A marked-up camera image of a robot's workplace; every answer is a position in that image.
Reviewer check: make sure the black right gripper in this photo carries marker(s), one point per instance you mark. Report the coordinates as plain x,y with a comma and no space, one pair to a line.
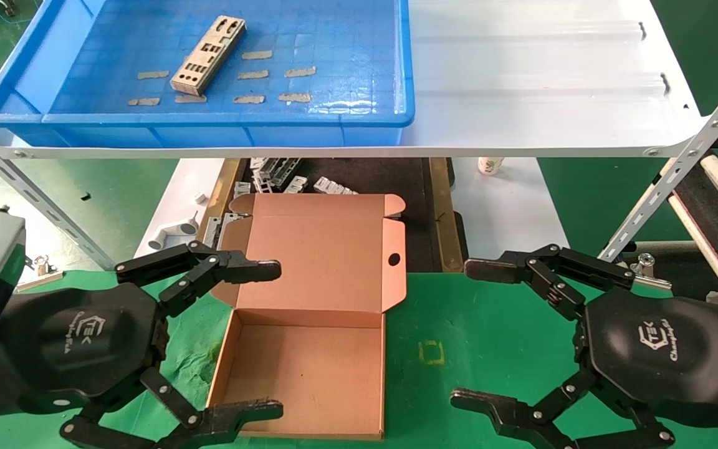
664,349

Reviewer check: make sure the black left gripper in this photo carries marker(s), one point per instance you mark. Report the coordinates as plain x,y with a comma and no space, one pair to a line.
85,340

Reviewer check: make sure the brown cardboard box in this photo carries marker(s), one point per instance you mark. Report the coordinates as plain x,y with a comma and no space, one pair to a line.
309,368

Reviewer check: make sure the blue plastic tray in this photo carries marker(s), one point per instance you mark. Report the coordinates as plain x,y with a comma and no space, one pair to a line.
334,37

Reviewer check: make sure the green table cloth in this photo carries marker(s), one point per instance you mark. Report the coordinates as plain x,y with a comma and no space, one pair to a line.
459,324

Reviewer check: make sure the long silver metal plate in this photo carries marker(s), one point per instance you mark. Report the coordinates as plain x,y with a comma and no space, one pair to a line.
210,231

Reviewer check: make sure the white low table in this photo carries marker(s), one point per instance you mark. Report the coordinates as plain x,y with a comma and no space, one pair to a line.
508,218

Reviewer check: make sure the white plastic pipe fitting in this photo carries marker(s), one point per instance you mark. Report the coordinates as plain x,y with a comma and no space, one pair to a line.
175,232

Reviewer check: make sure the silver metal spring clip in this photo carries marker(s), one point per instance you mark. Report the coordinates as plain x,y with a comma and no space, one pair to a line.
40,269
646,265

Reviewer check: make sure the grey perforated shelf upright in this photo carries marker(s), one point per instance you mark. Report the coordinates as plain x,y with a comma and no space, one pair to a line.
677,168
41,199

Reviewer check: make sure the grey tape strip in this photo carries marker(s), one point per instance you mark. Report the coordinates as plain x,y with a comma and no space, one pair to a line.
153,75
295,97
143,101
248,99
300,72
192,99
252,74
256,55

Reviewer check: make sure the white shelf board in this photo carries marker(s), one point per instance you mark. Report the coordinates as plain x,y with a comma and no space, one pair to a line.
521,93

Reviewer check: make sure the black rack mat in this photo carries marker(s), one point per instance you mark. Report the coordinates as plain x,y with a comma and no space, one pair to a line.
708,209

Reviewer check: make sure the stack of metal shield plates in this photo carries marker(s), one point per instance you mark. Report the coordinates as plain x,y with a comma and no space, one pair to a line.
187,88

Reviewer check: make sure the silver stamped metal bracket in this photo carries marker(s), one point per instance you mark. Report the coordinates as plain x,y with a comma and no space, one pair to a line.
259,176
241,188
296,183
284,168
333,185

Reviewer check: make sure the black mat with brass frame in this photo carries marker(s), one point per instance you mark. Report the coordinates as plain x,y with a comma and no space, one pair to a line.
396,181

